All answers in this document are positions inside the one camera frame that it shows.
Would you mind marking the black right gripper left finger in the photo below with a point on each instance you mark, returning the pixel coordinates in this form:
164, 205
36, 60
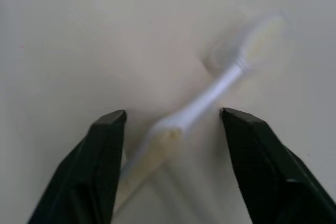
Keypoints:
86, 171

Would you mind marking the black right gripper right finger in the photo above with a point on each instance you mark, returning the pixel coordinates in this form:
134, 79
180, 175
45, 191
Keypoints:
273, 171

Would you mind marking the white toothbrush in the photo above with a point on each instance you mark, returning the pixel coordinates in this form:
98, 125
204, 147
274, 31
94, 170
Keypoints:
210, 94

